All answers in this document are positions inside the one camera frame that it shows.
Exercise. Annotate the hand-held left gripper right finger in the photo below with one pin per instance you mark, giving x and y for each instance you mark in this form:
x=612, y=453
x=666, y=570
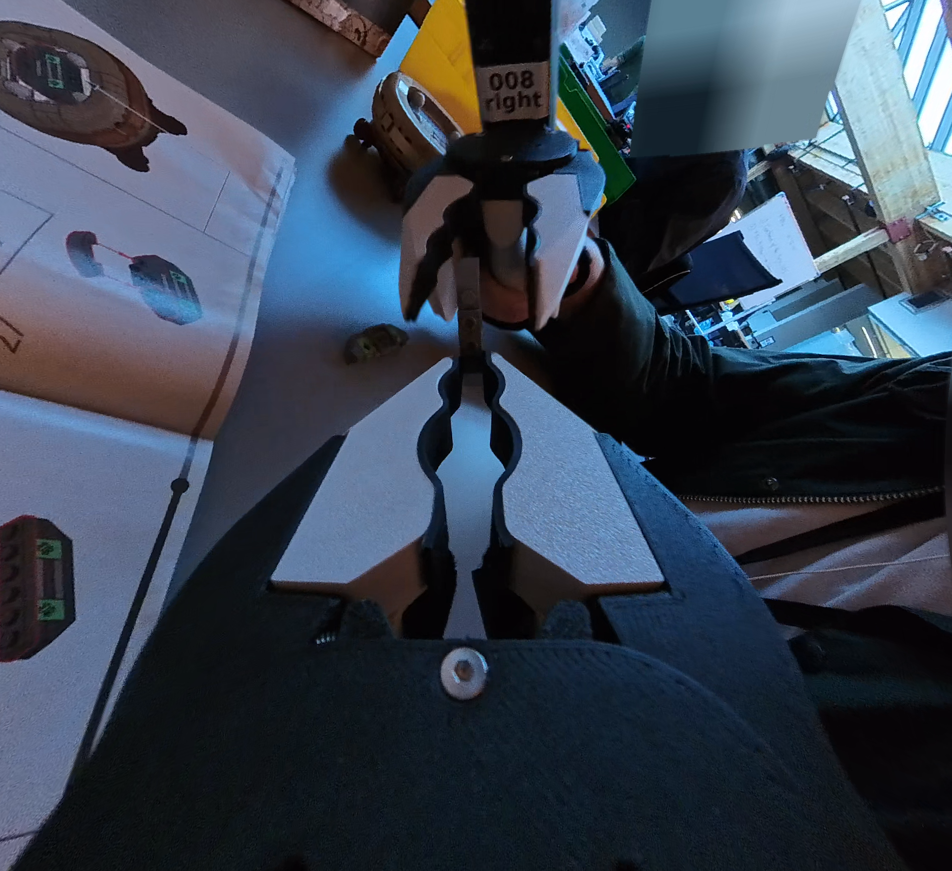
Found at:
x=580, y=514

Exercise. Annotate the dark grey brick plate assembly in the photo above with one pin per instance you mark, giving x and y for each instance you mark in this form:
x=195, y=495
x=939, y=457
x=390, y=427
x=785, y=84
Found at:
x=470, y=320

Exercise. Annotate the green parts bin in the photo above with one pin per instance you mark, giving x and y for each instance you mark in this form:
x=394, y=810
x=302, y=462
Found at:
x=602, y=142

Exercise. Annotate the black chair back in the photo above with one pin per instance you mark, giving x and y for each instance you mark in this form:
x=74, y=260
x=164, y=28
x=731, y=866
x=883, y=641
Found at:
x=721, y=268

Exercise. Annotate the open instruction booklet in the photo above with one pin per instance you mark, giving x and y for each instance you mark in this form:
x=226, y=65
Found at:
x=89, y=335

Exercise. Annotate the whiteboard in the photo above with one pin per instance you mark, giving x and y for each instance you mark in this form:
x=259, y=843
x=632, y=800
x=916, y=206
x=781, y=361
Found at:
x=777, y=238

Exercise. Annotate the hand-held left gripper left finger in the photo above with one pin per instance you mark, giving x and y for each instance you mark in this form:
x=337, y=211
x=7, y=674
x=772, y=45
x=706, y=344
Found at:
x=357, y=514

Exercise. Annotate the yellow parts bin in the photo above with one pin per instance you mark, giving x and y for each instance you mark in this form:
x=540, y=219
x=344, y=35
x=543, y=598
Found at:
x=439, y=52

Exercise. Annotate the tan brick-built pot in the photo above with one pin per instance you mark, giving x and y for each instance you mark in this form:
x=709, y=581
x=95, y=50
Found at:
x=394, y=127

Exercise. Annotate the person's right hand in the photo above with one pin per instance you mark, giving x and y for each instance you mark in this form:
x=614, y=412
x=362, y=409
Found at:
x=509, y=294

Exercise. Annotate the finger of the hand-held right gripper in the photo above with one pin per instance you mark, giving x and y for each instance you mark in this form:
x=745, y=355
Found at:
x=420, y=231
x=561, y=246

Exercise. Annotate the dark brick with green tile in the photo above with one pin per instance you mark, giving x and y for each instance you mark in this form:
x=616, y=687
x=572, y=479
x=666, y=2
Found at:
x=375, y=343

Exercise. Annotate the person in dark jacket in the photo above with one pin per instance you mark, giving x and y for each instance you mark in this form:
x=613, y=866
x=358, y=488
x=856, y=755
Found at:
x=818, y=536

